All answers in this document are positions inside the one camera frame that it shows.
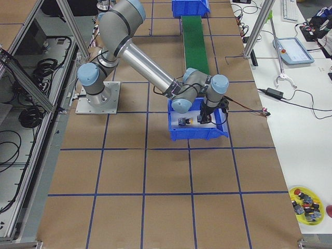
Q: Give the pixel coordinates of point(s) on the white keyboard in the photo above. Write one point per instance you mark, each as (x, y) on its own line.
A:
(289, 10)

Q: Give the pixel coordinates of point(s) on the black handle bar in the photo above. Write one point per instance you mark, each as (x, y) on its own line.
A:
(253, 58)

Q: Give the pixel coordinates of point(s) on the blue plastic bin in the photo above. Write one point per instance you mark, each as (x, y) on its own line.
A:
(216, 128)
(190, 8)

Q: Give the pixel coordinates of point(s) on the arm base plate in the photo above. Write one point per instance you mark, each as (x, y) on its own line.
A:
(104, 103)

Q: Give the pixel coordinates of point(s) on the aluminium frame post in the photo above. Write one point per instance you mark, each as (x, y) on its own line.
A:
(260, 21)

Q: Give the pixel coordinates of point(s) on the yellow push button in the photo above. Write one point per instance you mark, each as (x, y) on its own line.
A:
(185, 121)

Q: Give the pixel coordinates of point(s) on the left blue plastic bin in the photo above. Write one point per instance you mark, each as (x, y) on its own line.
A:
(190, 8)

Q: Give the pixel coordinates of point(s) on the reacher grabber tool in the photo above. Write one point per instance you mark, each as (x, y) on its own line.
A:
(282, 75)

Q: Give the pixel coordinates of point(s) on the green conveyor belt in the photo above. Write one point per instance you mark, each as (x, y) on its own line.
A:
(194, 45)

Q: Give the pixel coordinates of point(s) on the black power adapter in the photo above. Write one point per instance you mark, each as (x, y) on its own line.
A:
(274, 93)

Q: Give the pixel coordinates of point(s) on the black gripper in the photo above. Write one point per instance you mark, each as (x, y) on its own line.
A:
(206, 109)

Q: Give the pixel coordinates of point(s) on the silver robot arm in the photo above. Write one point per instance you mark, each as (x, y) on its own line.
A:
(104, 5)
(117, 27)

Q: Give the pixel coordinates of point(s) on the right blue plastic bin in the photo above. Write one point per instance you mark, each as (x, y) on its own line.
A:
(216, 128)

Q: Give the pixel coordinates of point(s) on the teach pendant tablet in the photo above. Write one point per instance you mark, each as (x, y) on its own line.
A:
(293, 52)

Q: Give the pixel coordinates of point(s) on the yellow-green plate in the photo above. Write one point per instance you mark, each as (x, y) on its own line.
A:
(307, 206)

